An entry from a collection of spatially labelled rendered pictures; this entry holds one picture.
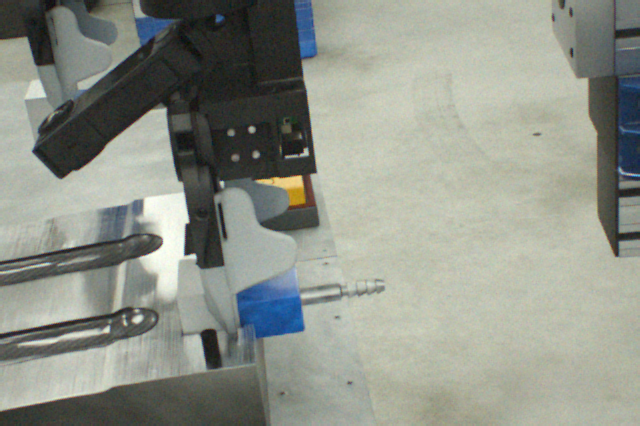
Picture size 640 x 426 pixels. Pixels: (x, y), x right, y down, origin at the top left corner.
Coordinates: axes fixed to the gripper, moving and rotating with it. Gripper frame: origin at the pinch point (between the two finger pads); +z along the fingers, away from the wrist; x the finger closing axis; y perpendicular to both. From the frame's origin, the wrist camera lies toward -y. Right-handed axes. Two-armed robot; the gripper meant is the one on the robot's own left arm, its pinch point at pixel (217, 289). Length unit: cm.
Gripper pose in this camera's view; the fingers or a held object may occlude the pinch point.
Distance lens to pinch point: 73.7
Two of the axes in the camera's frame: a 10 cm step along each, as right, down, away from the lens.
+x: -0.9, -4.3, 9.0
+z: 1.1, 8.9, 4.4
